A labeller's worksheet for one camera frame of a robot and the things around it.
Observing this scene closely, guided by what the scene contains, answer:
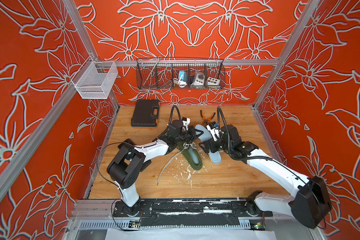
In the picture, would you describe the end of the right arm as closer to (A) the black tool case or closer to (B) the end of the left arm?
(B) the end of the left arm

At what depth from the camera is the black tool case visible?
1056 mm

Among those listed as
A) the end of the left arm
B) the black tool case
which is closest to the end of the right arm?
the end of the left arm

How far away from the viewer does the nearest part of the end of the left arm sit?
69 centimetres

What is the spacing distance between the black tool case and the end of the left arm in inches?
14.2
